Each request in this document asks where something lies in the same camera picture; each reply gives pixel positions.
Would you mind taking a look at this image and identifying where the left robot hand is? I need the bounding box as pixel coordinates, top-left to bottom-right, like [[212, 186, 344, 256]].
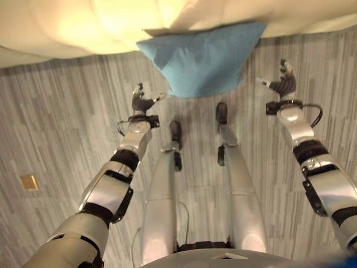
[[131, 82, 168, 116]]

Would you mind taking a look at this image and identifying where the silver robot leg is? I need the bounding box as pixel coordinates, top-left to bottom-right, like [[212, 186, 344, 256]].
[[215, 102, 267, 253], [140, 120, 184, 266]]

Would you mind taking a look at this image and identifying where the left silver robot leg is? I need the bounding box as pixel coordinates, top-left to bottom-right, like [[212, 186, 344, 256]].
[[140, 120, 184, 266]]

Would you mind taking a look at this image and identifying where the brass floor socket plate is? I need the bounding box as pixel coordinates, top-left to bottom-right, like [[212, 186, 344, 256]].
[[19, 174, 39, 191]]

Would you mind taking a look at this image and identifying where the blue cushion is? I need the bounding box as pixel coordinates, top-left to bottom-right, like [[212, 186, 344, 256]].
[[136, 22, 268, 98]]

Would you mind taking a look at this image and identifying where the thin cable on floor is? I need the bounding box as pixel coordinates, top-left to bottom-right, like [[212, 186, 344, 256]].
[[130, 200, 191, 263]]

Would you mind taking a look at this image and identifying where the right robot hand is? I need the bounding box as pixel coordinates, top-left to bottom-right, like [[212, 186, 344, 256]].
[[255, 58, 297, 101]]

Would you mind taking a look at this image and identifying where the right silver robot leg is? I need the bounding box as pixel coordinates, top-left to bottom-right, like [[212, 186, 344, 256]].
[[215, 102, 267, 253]]

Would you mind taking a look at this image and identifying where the blue object at corner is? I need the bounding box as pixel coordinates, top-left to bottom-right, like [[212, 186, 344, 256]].
[[339, 251, 357, 268]]

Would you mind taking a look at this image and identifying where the silver robot torso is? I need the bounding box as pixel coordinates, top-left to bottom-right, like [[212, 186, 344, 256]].
[[133, 240, 346, 268]]

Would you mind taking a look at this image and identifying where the cream sofa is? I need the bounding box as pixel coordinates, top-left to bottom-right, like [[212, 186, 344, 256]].
[[0, 0, 357, 69]]

